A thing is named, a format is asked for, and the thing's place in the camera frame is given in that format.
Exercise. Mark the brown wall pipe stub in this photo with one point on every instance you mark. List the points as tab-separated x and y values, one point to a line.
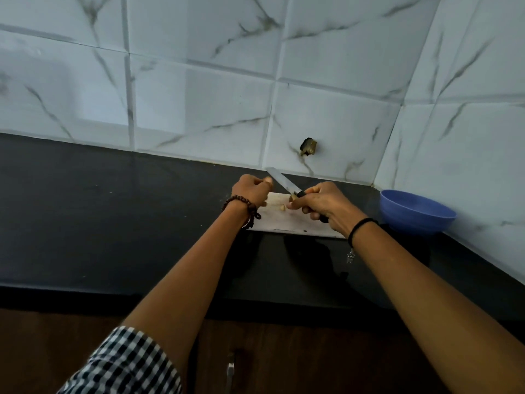
308	146

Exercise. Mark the blue plastic bowl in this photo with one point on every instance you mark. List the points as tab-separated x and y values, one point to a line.
416	213

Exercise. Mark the person's right hand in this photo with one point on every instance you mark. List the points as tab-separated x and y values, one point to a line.
328	203

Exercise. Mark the person's left hand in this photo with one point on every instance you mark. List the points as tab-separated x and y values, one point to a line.
252	190

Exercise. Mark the black wristband with charm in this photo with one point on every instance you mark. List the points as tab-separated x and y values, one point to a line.
357	227

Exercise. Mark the person's left forearm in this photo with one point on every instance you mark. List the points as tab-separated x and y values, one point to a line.
188	283

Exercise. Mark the steel kitchen knife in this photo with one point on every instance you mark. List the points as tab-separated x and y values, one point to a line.
283	180

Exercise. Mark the white cutting board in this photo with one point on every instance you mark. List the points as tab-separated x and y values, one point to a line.
287	221

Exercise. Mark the black white checkered shirt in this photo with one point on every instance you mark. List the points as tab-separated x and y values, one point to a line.
123	365

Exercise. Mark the person's right forearm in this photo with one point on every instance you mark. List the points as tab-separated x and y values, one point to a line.
447	315

